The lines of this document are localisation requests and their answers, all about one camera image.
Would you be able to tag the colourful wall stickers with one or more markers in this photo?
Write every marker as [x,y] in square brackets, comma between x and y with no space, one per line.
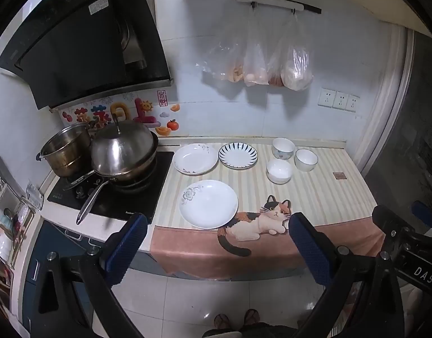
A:
[124,111]

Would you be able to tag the person's left foot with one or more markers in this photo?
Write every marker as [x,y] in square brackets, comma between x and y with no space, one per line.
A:
[222,321]

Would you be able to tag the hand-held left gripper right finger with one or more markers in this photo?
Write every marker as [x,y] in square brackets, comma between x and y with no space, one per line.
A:
[307,250]

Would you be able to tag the black glass cooktop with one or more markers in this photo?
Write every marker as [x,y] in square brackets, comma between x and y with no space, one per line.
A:
[131,202]

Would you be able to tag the clear plastic holder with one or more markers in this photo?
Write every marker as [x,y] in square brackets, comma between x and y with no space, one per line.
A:
[34,195]

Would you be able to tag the person's dark pants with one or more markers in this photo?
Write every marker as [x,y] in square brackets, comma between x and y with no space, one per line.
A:
[251,331]

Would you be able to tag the large white grey-flower plate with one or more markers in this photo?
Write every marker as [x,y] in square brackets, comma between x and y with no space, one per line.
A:
[208,206]

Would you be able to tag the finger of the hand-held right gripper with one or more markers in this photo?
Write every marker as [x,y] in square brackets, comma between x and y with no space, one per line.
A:
[427,211]
[388,220]

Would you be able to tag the clear plastic bag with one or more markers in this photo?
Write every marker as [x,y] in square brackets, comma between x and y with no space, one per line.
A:
[275,70]
[226,60]
[256,63]
[298,67]

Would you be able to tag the white bowl dark rim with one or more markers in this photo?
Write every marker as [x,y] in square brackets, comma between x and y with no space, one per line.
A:
[306,160]

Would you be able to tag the steel stock pot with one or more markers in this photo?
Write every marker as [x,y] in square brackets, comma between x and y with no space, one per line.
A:
[61,158]

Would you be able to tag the white bowl with coloured print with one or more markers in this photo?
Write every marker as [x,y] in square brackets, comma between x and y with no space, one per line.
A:
[283,148]

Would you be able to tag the white wall socket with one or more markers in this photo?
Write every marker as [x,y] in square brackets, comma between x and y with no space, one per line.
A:
[352,103]
[340,100]
[326,97]

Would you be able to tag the dark glass door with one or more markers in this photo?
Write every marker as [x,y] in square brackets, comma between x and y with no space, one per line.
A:
[420,130]

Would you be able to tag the white plate small dark sprigs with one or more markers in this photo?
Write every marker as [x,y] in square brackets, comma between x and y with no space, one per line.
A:
[195,160]

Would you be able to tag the white wall hook rail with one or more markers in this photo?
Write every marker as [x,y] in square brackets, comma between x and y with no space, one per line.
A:
[272,1]

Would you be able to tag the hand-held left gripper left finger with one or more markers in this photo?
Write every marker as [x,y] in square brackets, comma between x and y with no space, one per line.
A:
[126,250]

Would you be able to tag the steel wok lid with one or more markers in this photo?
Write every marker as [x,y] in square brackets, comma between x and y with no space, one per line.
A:
[120,151]

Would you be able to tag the storage rack with dishes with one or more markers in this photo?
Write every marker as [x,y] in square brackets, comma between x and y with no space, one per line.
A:
[4,232]

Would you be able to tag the plain white bowl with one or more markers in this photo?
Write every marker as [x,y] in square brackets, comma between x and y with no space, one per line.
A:
[279,172]

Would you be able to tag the striped cat printed mat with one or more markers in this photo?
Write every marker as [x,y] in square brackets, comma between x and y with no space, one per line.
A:
[307,197]

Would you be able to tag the blue striped white plate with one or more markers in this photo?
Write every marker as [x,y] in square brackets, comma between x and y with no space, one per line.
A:
[238,155]

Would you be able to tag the black range hood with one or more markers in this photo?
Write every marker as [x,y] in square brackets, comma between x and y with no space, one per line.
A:
[78,42]

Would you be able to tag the white door frame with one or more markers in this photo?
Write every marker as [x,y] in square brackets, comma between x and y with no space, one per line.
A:
[385,112]

